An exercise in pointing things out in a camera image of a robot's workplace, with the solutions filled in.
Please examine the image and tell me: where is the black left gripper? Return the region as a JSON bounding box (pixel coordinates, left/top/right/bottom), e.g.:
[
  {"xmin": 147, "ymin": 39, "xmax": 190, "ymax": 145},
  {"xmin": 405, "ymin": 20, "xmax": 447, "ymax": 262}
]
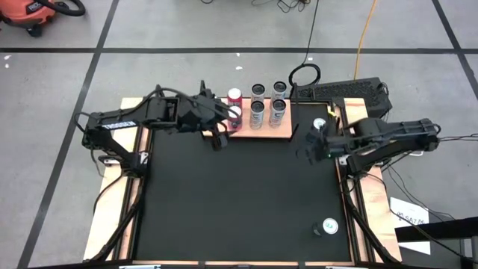
[{"xmin": 197, "ymin": 93, "xmax": 240, "ymax": 152}]

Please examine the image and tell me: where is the black metal table frame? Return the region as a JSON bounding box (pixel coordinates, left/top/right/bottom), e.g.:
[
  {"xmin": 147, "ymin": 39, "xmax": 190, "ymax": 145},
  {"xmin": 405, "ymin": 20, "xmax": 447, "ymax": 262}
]
[{"xmin": 111, "ymin": 84, "xmax": 374, "ymax": 269}]

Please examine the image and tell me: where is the black braided cable sleeve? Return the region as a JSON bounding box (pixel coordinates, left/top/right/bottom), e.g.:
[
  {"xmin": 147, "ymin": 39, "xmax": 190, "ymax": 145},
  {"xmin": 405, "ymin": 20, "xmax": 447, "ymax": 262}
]
[
  {"xmin": 88, "ymin": 175, "xmax": 146, "ymax": 262},
  {"xmin": 340, "ymin": 179, "xmax": 397, "ymax": 265}
]

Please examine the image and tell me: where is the silver Celsius can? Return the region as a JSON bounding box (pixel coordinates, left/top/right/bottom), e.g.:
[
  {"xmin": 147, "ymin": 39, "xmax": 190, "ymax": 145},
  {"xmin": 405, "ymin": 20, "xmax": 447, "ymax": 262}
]
[
  {"xmin": 250, "ymin": 83, "xmax": 267, "ymax": 102},
  {"xmin": 249, "ymin": 99, "xmax": 267, "ymax": 131}
]

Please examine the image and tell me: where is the black computer case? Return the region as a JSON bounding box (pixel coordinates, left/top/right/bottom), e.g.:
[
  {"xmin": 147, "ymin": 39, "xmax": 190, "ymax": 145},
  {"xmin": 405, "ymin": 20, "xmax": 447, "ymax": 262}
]
[{"xmin": 298, "ymin": 77, "xmax": 393, "ymax": 123}]

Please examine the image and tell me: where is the black table mat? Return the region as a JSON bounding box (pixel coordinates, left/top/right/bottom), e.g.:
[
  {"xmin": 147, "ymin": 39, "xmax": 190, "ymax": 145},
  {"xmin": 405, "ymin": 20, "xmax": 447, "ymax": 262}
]
[{"xmin": 133, "ymin": 102, "xmax": 352, "ymax": 262}]

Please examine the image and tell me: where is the Celsius Peach Vibe can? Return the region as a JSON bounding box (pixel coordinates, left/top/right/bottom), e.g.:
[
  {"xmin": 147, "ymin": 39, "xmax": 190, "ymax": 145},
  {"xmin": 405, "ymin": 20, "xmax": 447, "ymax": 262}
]
[{"xmin": 271, "ymin": 81, "xmax": 288, "ymax": 102}]

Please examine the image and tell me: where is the orange shop vacuum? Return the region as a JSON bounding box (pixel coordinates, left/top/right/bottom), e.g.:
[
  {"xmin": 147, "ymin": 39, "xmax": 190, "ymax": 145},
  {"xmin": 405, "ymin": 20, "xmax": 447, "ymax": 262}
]
[{"xmin": 0, "ymin": 0, "xmax": 57, "ymax": 37}]

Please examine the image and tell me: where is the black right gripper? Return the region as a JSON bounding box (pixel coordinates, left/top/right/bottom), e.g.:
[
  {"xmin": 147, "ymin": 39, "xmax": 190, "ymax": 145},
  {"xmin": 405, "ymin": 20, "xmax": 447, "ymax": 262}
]
[{"xmin": 298, "ymin": 126, "xmax": 332, "ymax": 166}]

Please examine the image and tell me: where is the black flat bar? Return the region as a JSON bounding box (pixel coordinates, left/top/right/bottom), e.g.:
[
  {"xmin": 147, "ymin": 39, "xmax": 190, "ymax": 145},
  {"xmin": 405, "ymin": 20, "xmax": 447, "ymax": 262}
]
[{"xmin": 394, "ymin": 216, "xmax": 478, "ymax": 242}]

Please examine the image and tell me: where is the wooden shelf with black frame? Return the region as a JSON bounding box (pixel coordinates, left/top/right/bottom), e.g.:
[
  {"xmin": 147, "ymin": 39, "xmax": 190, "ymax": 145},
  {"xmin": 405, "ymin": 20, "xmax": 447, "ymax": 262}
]
[{"xmin": 199, "ymin": 79, "xmax": 301, "ymax": 140}]

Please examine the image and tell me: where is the black hanging cable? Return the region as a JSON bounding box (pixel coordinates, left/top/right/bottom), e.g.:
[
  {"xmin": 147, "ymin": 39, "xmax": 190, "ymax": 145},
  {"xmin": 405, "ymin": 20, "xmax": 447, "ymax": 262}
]
[{"xmin": 288, "ymin": 0, "xmax": 322, "ymax": 90}]

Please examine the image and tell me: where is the black vacuum hose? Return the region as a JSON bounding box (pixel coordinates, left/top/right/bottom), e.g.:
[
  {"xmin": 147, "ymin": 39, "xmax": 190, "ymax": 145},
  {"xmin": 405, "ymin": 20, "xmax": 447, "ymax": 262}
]
[{"xmin": 37, "ymin": 0, "xmax": 87, "ymax": 18}]

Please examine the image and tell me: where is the yellow hanging cable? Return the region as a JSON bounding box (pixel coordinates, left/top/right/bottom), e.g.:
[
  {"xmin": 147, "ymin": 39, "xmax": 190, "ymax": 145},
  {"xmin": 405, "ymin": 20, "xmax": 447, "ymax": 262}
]
[{"xmin": 353, "ymin": 0, "xmax": 378, "ymax": 81}]

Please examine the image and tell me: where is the red soda can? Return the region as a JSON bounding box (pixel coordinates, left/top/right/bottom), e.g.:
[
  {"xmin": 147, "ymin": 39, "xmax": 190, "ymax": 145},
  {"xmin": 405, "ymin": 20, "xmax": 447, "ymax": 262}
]
[
  {"xmin": 227, "ymin": 105, "xmax": 243, "ymax": 131},
  {"xmin": 226, "ymin": 87, "xmax": 243, "ymax": 109}
]

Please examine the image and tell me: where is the Celsius Tropical Vibe can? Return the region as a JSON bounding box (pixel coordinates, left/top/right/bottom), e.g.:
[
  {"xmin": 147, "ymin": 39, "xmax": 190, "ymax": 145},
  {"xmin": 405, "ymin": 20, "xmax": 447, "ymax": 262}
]
[{"xmin": 268, "ymin": 98, "xmax": 288, "ymax": 129}]

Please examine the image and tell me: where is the white paper sheet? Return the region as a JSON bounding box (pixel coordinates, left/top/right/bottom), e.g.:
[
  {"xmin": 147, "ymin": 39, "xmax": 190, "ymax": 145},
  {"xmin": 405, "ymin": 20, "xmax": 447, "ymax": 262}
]
[{"xmin": 389, "ymin": 197, "xmax": 431, "ymax": 256}]

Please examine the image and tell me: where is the thin black cable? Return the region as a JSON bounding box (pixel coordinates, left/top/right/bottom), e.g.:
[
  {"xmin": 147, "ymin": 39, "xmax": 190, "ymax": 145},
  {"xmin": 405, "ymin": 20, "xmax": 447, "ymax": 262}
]
[{"xmin": 92, "ymin": 149, "xmax": 126, "ymax": 216}]

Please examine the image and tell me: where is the black floor cable bundle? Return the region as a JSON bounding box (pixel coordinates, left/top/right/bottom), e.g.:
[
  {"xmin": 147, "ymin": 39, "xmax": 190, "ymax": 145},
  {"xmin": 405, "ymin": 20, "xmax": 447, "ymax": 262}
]
[
  {"xmin": 438, "ymin": 131, "xmax": 478, "ymax": 143},
  {"xmin": 384, "ymin": 164, "xmax": 457, "ymax": 221}
]

